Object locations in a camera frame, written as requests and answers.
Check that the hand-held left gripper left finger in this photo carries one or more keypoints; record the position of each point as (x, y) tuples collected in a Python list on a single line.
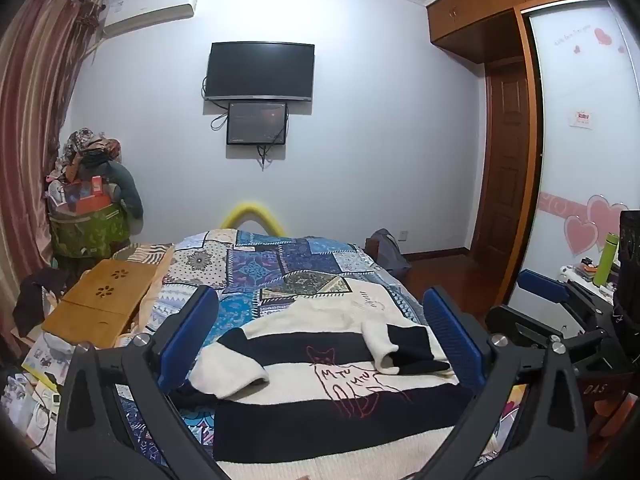
[(187, 340)]

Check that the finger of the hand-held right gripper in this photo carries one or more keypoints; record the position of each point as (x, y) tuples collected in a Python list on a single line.
[(542, 286), (515, 322)]

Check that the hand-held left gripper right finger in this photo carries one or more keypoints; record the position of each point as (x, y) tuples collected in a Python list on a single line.
[(452, 340)]

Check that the cream and navy striped sweater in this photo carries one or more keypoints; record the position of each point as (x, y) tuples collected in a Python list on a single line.
[(300, 320)]

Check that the pile of patterned clothes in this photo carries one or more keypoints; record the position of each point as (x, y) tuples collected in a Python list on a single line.
[(87, 147)]

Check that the green bottle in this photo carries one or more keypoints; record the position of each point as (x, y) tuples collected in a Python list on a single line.
[(606, 260)]

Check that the wooden lap desk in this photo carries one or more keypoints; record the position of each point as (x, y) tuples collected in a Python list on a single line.
[(100, 300)]

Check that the grey bag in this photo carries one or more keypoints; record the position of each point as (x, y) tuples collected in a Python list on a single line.
[(392, 252)]

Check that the patchwork bed quilt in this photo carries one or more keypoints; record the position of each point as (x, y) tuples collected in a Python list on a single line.
[(280, 265)]

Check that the white heart-sticker sliding door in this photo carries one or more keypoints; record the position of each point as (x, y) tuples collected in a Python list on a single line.
[(575, 170)]

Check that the brown wooden door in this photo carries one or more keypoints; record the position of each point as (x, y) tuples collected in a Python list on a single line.
[(505, 160)]

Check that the yellow foam tube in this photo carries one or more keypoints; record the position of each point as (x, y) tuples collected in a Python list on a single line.
[(252, 208)]

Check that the green fabric basket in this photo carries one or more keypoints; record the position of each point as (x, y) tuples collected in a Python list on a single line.
[(90, 230)]

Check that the dark purple garment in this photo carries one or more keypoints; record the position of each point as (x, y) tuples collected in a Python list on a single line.
[(37, 295)]

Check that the pile of papers and boxes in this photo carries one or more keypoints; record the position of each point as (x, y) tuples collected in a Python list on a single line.
[(35, 390)]

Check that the red boxes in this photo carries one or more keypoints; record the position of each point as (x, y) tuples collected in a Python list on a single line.
[(87, 192)]

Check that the red striped curtain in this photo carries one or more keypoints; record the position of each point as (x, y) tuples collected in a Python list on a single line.
[(35, 135)]

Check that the wooden overhead cabinet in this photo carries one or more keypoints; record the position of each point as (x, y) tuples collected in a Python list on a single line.
[(480, 5)]

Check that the white air conditioner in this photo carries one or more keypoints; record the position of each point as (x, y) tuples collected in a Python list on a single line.
[(150, 10)]

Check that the wooden bed post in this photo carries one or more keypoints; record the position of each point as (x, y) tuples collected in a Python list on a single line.
[(371, 246)]

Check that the small black wall monitor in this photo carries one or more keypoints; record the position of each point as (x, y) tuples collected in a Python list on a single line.
[(256, 122)]

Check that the black wall television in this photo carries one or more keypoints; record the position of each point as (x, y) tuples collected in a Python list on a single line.
[(260, 71)]

